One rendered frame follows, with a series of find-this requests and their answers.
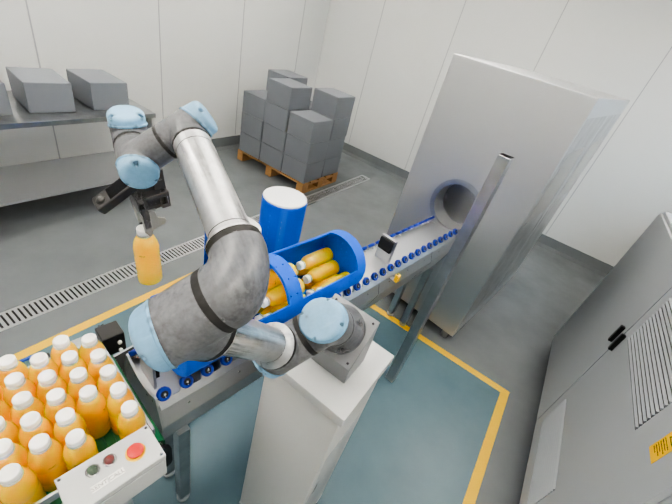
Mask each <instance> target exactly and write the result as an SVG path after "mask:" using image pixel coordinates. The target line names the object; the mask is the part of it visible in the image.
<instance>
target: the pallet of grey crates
mask: <svg viewBox="0 0 672 504"><path fill-rule="evenodd" d="M307 81H308V78H307V77H305V76H302V75H299V74H297V73H294V72H292V71H289V70H282V69H268V76H267V85H266V90H244V95H243V107H242V118H241V132H240V144H239V149H238V154H237V159H239V160H241V161H246V160H250V159H255V160H256V161H258V162H260V163H262V164H264V165H265V166H266V170H265V175H267V176H269V177H273V176H276V175H280V174H282V175H284V176H285V177H287V178H289V179H291V180H293V181H295V182H296V183H297V184H296V189H295V190H297V191H299V192H301V193H302V194H303V193H306V192H309V191H312V190H314V189H317V188H320V187H322V186H325V185H328V184H331V183H333V182H336V179H337V175H338V172H337V171H338V167H339V163H340V159H341V153H342V149H343V145H344V141H345V137H346V135H347V131H348V127H349V123H350V119H351V114H352V110H353V106H354V102H355V98H356V97H355V96H352V95H350V94H347V93H345V92H342V91H340V90H337V89H335V88H315V89H314V95H313V100H312V101H311V100H310V99H311V94H312V89H313V88H312V87H310V86H307Z"/></svg>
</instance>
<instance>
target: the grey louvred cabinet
mask: <svg viewBox="0 0 672 504"><path fill-rule="evenodd" d="M519 504H672V214H671V213H668V212H664V213H663V214H662V213H660V214H659V215H658V216H657V217H656V218H655V219H654V221H653V222H652V223H651V224H650V225H649V226H648V228H647V229H646V230H645V231H644V232H643V233H642V235H641V236H640V237H639V238H638V239H637V240H636V242H635V243H634V244H633V245H632V246H631V247H630V249H629V250H628V251H627V252H626V253H625V254H624V256H623V257H622V258H621V259H620V260H619V261H618V263H617V264H616V265H615V266H614V267H613V268H612V270H611V271H610V272H609V273H608V274H607V275H606V277H605V278H604V279H603V280H602V281H601V282H600V284H599V285H598V286H597V287H596V288H595V289H594V291H593V292H592V293H591V294H590V295H589V296H588V298H587V299H586V300H585V301H584V302H583V303H582V305H581V306H580V307H579V308H578V309H577V310H576V312H575V313H574V314H573V315H572V316H571V317H570V319H569V320H568V321H567V322H566V323H565V325H564V326H563V327H562V328H561V329H560V330H559V332H558V333H557V334H556V335H555V336H554V337H553V342H552V347H551V351H550V356H549V360H548V365H547V370H546V375H545V380H544V385H543V390H542V394H541V399H540V404H539V409H538V414H537V419H536V424H535V429H534V433H533V438H532V443H531V448H530V453H529V458H528V463H527V467H526V472H525V477H524V482H523V487H522V492H521V497H520V501H519Z"/></svg>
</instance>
